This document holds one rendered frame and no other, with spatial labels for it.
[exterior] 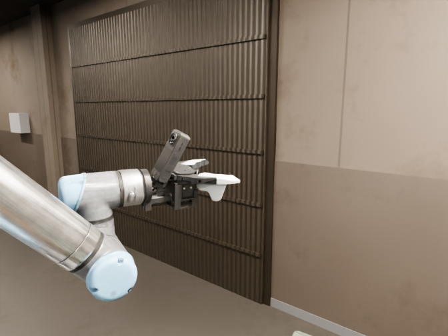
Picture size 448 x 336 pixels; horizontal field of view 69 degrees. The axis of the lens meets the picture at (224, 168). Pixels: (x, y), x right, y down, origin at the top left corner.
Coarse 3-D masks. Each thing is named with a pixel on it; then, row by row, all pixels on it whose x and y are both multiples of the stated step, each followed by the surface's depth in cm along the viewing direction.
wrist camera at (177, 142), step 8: (176, 136) 67; (184, 136) 67; (168, 144) 69; (176, 144) 66; (184, 144) 67; (168, 152) 68; (176, 152) 67; (160, 160) 69; (168, 160) 67; (176, 160) 67; (160, 168) 67; (168, 168) 67; (152, 176) 69; (160, 176) 67; (168, 176) 68
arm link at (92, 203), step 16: (64, 176) 61; (80, 176) 61; (96, 176) 62; (112, 176) 63; (64, 192) 58; (80, 192) 59; (96, 192) 60; (112, 192) 62; (80, 208) 60; (96, 208) 60; (112, 208) 64
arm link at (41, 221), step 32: (0, 160) 43; (0, 192) 42; (32, 192) 45; (0, 224) 43; (32, 224) 44; (64, 224) 47; (64, 256) 47; (96, 256) 49; (128, 256) 52; (96, 288) 48; (128, 288) 51
